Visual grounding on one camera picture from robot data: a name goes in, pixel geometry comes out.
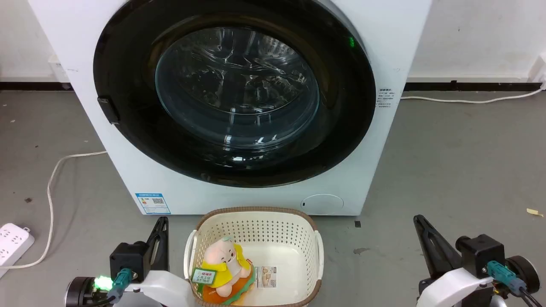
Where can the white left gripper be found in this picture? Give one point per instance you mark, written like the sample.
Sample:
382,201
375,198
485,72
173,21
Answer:
164,288

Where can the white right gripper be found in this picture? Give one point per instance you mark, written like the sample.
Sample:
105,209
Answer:
456,288

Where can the white front-load washing machine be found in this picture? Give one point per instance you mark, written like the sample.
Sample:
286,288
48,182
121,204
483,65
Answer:
213,198

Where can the black round glass washer door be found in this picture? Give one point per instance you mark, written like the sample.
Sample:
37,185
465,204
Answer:
239,91

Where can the blue energy label sticker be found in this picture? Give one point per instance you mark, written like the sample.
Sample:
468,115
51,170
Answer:
152,203

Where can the green white doll tag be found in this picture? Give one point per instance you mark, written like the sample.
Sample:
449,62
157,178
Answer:
204,276

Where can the pink plush doll yellow clothes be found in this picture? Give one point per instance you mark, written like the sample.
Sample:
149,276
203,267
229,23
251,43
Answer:
224,266

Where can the black right wrist joint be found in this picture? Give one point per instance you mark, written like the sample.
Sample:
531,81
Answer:
525,273

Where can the black wrist joint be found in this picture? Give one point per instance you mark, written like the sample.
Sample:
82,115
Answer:
80,292
525,273

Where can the black left wrist joint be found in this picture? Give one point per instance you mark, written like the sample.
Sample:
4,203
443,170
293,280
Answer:
80,292

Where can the cream plastic laundry basket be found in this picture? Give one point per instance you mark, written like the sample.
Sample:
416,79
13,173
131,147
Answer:
260,226

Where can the yellow paper scrap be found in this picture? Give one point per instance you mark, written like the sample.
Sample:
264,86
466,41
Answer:
534,212

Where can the paper label in basket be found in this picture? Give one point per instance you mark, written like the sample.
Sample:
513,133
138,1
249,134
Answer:
266,277

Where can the round white filter cover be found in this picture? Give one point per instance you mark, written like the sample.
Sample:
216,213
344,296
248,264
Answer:
322,204

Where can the white power strip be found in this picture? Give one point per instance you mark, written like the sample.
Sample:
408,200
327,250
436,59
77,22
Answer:
10,245

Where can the white text sticker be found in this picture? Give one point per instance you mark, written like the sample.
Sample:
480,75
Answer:
387,99

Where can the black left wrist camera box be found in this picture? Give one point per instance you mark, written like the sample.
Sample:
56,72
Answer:
130,260

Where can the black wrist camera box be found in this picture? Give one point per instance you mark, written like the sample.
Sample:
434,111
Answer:
480,253
130,260

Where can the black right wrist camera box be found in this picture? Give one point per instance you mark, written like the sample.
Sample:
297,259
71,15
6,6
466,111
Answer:
480,253

